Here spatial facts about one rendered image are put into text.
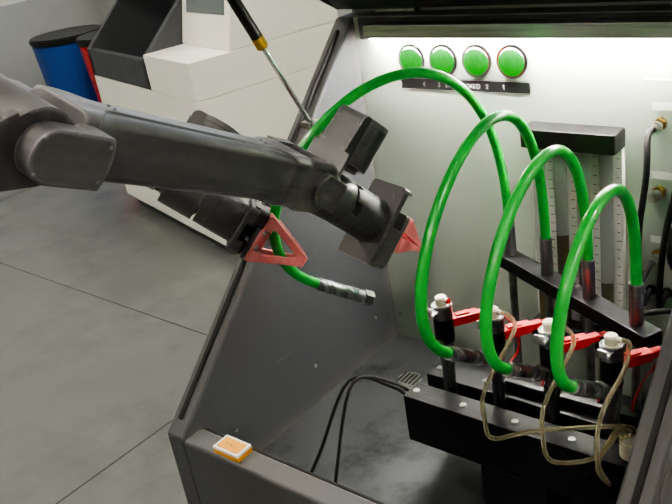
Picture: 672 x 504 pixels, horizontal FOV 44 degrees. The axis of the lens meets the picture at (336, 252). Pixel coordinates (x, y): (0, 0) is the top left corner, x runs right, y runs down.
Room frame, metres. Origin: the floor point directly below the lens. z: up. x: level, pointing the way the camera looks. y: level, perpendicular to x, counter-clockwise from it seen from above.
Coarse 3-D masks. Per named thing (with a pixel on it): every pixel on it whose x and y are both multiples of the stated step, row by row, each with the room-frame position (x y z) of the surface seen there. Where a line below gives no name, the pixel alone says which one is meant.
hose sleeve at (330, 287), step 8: (320, 280) 1.01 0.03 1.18; (328, 280) 1.01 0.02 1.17; (320, 288) 1.00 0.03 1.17; (328, 288) 1.00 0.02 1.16; (336, 288) 1.01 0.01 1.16; (344, 288) 1.02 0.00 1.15; (352, 288) 1.02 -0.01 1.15; (344, 296) 1.02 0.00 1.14; (352, 296) 1.02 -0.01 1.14; (360, 296) 1.02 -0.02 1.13
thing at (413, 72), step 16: (384, 80) 1.06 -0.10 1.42; (448, 80) 1.10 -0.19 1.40; (352, 96) 1.04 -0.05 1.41; (464, 96) 1.11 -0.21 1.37; (480, 112) 1.12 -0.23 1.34; (320, 128) 1.02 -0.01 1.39; (304, 144) 1.01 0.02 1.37; (496, 144) 1.13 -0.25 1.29; (496, 160) 1.13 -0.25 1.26; (272, 208) 0.99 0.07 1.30; (512, 224) 1.13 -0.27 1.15; (272, 240) 0.98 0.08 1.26; (288, 272) 0.99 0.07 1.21
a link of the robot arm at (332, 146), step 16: (336, 112) 0.91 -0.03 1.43; (352, 112) 0.90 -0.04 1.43; (336, 128) 0.89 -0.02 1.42; (352, 128) 0.88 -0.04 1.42; (368, 128) 0.90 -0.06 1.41; (384, 128) 0.91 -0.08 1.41; (320, 144) 0.89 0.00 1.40; (336, 144) 0.88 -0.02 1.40; (352, 144) 0.88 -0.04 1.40; (368, 144) 0.89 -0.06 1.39; (336, 160) 0.87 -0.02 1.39; (352, 160) 0.89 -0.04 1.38; (368, 160) 0.90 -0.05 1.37; (320, 192) 0.81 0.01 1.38; (336, 192) 0.84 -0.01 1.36
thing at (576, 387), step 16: (608, 192) 0.82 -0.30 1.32; (624, 192) 0.85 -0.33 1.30; (592, 208) 0.80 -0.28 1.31; (624, 208) 0.87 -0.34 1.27; (592, 224) 0.78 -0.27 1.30; (576, 240) 0.77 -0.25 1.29; (640, 240) 0.88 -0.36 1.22; (576, 256) 0.76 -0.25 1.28; (640, 256) 0.88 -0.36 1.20; (576, 272) 0.75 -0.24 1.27; (640, 272) 0.88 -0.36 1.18; (560, 288) 0.74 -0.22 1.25; (640, 288) 0.88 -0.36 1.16; (560, 304) 0.73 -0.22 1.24; (640, 304) 0.88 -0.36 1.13; (560, 320) 0.73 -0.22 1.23; (640, 320) 0.88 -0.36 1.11; (560, 336) 0.72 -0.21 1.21; (560, 352) 0.72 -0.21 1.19; (560, 368) 0.72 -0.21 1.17; (560, 384) 0.73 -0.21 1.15; (576, 384) 0.75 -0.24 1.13; (592, 384) 0.77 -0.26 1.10
